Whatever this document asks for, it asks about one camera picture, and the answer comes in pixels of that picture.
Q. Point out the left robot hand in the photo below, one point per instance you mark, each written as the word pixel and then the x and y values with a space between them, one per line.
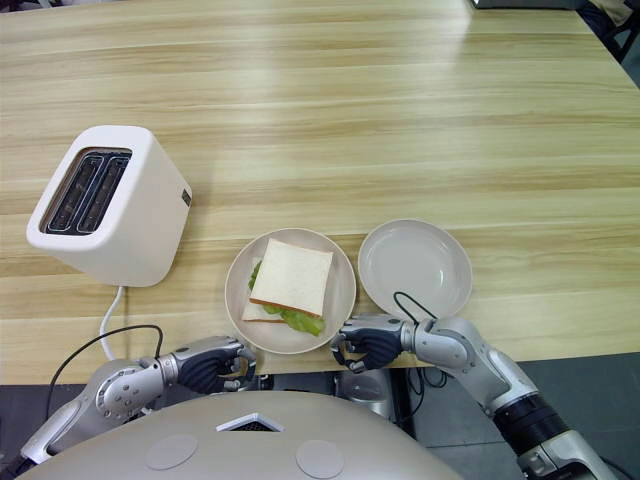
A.
pixel 202 367

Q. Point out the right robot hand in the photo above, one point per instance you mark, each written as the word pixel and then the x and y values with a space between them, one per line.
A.
pixel 372 342

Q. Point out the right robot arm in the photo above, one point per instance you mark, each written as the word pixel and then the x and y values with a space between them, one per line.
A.
pixel 505 385

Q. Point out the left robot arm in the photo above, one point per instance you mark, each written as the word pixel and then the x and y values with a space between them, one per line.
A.
pixel 115 395

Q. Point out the beige round plate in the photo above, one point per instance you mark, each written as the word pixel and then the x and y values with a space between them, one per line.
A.
pixel 340 295
pixel 415 265

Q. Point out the green lettuce leaf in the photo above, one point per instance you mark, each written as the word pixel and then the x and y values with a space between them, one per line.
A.
pixel 305 322

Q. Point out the bread slice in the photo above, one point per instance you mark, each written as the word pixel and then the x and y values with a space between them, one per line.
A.
pixel 292 277
pixel 255 314

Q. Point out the robot body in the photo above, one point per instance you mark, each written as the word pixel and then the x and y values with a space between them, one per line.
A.
pixel 240 440

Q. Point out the cream toaster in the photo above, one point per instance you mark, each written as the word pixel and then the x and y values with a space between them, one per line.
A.
pixel 132 225

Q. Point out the black chair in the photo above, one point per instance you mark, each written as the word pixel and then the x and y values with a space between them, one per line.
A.
pixel 612 22

